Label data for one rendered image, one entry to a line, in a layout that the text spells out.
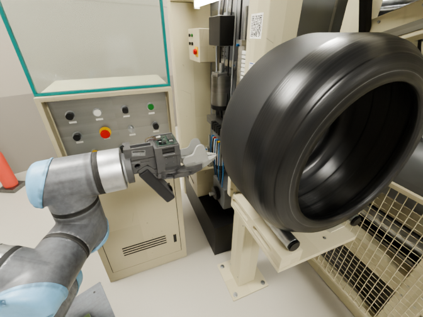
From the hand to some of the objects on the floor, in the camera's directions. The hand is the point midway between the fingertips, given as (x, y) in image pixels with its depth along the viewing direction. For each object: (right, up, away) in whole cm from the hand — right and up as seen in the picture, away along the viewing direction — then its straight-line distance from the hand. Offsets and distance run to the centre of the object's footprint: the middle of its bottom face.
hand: (211, 158), depth 54 cm
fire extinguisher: (-221, -33, +184) cm, 289 cm away
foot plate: (+22, -83, +98) cm, 131 cm away
